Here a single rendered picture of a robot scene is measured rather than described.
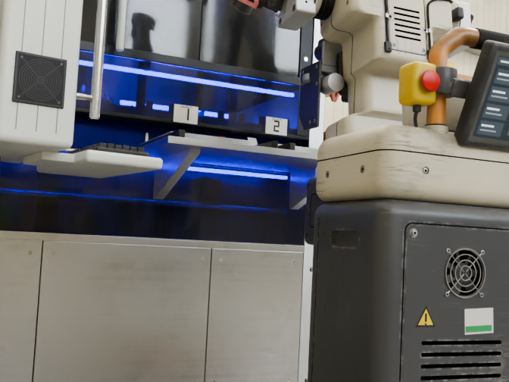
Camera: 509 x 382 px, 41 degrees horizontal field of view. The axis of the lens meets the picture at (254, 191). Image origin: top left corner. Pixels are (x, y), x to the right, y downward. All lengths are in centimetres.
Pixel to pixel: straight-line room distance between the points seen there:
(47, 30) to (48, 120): 21
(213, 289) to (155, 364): 31
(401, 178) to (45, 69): 89
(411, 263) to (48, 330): 134
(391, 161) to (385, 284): 20
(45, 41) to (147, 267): 88
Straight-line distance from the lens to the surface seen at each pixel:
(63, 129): 164
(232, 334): 236
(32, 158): 180
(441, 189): 116
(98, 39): 172
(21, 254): 216
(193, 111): 231
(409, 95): 116
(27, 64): 164
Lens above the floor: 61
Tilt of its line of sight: 4 degrees up
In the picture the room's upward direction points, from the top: 3 degrees clockwise
